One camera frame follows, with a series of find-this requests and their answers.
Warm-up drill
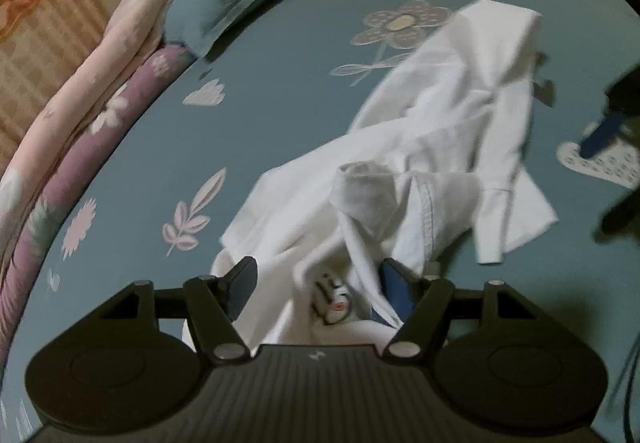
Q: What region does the black cable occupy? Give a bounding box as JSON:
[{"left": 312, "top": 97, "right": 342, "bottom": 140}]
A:
[{"left": 607, "top": 323, "right": 640, "bottom": 424}]

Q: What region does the purple floral quilt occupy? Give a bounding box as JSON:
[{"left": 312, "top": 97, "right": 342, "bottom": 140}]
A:
[{"left": 0, "top": 46, "right": 198, "bottom": 364}]

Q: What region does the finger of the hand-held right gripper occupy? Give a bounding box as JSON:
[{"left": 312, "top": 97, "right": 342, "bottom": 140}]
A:
[
  {"left": 579, "top": 116, "right": 627, "bottom": 160},
  {"left": 592, "top": 188, "right": 640, "bottom": 244}
]

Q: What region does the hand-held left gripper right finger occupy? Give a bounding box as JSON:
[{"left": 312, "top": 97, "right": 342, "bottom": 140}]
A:
[{"left": 381, "top": 258, "right": 538, "bottom": 364}]

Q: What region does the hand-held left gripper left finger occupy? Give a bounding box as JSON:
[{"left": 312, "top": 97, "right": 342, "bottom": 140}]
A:
[{"left": 100, "top": 255, "right": 259, "bottom": 366}]

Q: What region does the teal floral bed sheet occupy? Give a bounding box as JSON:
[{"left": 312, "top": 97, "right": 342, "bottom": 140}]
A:
[{"left": 0, "top": 0, "right": 640, "bottom": 443}]

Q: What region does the white t-shirt with girl print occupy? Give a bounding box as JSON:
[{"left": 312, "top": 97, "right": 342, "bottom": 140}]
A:
[{"left": 182, "top": 0, "right": 560, "bottom": 354}]

